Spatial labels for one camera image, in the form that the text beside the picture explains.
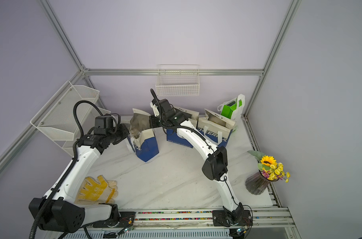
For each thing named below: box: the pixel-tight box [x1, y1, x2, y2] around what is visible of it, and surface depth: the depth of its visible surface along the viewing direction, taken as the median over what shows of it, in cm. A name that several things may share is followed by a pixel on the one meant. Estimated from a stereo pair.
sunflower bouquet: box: [245, 150, 291, 196], surface depth 69 cm
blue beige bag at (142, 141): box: [126, 108, 160, 163], surface depth 85 cm
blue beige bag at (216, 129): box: [197, 108, 236, 148], surface depth 84 cm
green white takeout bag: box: [217, 93, 246, 132], surface depth 88 cm
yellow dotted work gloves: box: [74, 175, 119, 205], surface depth 83 cm
